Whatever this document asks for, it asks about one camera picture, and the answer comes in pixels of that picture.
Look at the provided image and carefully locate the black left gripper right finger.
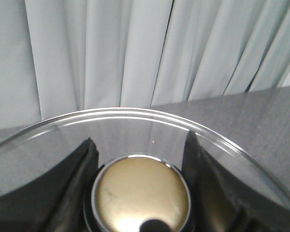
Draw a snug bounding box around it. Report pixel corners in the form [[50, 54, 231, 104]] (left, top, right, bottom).
[[182, 131, 290, 232]]

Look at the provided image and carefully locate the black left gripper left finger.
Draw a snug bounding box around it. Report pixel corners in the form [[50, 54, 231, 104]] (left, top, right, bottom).
[[0, 139, 98, 232]]

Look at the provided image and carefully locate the white curtain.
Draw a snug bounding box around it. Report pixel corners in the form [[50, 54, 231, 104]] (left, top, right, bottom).
[[0, 0, 290, 129]]

